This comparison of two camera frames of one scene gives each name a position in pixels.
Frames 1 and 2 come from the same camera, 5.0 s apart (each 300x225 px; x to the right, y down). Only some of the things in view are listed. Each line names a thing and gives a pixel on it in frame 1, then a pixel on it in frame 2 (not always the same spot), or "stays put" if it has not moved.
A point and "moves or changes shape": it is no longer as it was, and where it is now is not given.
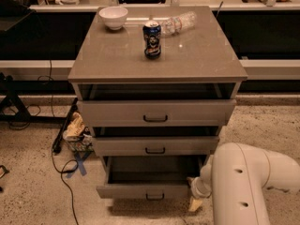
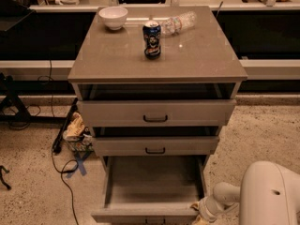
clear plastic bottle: [178, 23] stays put
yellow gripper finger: [190, 180] to [195, 206]
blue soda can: [152, 35] stays put
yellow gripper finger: [194, 204] to [200, 221]
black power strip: [56, 148] stays put
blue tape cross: [80, 159] stays put
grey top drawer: [155, 112] stays put
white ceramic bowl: [113, 16] stays put
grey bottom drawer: [149, 176] moves or changes shape
